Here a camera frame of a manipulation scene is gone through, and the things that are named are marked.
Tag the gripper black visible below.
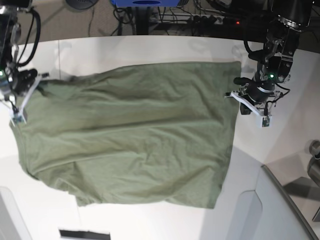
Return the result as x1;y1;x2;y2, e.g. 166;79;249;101
11;69;38;94
239;81;275;115

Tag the olive green t-shirt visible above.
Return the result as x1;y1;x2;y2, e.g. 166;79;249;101
10;61;241;209

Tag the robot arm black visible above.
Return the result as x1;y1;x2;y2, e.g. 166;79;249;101
234;0;315;116
0;0;41;96

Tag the grey metal stand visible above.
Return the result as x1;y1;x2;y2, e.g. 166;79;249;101
263;139;320;240

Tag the black fan base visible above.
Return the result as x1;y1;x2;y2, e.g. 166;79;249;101
65;0;98;11

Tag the black power strip red light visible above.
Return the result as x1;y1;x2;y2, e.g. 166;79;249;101
192;15;242;26

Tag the blue box with oval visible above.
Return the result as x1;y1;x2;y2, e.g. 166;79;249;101
111;0;180;8

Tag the white label with black strip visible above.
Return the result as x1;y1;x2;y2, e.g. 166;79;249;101
58;228;112;240

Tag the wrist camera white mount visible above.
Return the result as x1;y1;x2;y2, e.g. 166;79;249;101
224;87;284;128
0;71;50;125

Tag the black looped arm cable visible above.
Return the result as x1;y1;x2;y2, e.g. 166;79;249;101
14;7;42;68

